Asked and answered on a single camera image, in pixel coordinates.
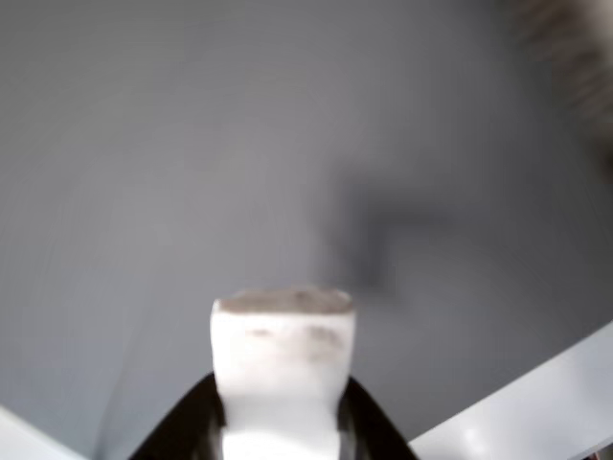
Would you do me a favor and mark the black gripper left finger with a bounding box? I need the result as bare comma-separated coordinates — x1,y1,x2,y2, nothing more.
127,372,227,460

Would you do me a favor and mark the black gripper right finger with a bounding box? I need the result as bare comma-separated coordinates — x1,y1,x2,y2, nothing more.
336,375,419,460

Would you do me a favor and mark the white rectangular block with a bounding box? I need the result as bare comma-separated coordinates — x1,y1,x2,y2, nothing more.
210,286,357,460

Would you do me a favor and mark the patterned open cardboard box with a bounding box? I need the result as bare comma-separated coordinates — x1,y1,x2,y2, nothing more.
514,0,613,188

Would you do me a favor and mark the grey table mat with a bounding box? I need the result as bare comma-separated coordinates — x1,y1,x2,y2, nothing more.
0,0,613,460

